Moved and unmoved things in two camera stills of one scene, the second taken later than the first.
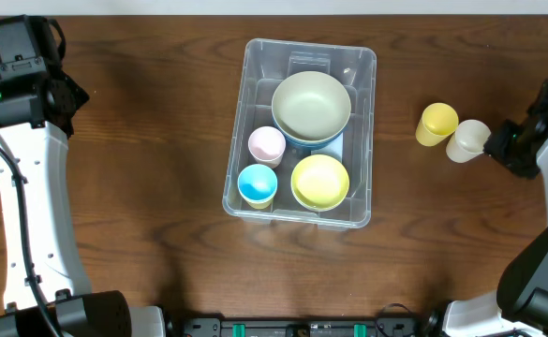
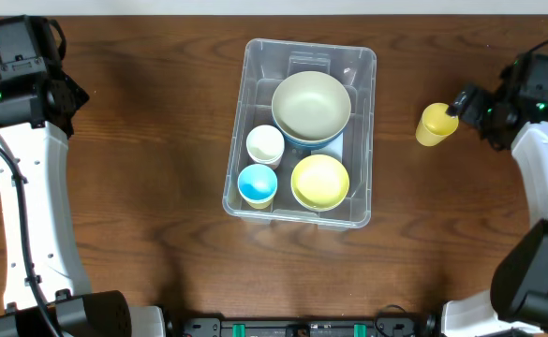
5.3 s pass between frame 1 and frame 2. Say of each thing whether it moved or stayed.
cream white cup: moved
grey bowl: stayed
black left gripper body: stayed
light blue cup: stayed
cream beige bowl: stayed
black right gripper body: moved
